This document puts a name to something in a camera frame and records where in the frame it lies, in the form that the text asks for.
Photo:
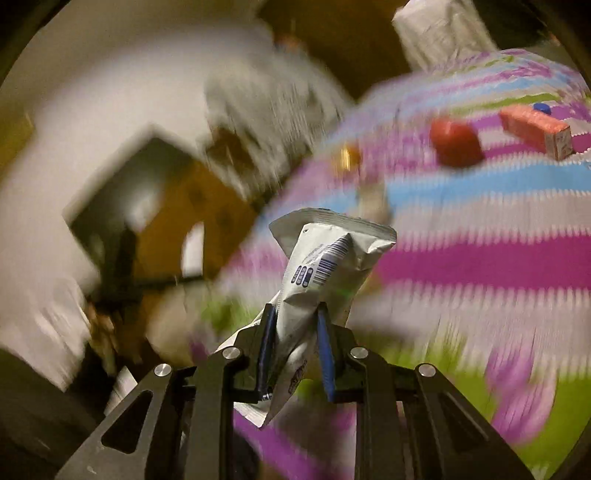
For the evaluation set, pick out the dark wooden wardrobe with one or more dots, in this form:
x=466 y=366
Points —
x=341 y=41

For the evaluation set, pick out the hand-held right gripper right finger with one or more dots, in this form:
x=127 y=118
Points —
x=324 y=350

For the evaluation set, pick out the long red box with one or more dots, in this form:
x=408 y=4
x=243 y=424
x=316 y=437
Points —
x=535 y=127

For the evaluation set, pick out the blue bottle cap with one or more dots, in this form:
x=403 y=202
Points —
x=541 y=108

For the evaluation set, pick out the wooden dresser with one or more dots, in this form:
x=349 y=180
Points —
x=217 y=221

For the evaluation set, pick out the silver crinkled cover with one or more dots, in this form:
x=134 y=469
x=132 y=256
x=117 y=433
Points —
x=438 y=32

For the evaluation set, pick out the striped floral bedsheet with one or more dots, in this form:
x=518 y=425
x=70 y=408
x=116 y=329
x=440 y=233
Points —
x=461 y=258

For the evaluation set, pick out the yellow wrapper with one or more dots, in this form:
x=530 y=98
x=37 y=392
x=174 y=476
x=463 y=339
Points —
x=346 y=159

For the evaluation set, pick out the red apple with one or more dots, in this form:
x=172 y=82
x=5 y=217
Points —
x=455 y=143

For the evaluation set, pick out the grey striped cloth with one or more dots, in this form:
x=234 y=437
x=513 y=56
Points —
x=277 y=120

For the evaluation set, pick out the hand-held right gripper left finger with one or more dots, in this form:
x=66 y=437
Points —
x=265 y=346

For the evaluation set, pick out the white snack packet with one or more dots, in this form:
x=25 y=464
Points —
x=318 y=267

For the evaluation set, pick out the black flat screen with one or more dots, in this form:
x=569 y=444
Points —
x=120 y=198

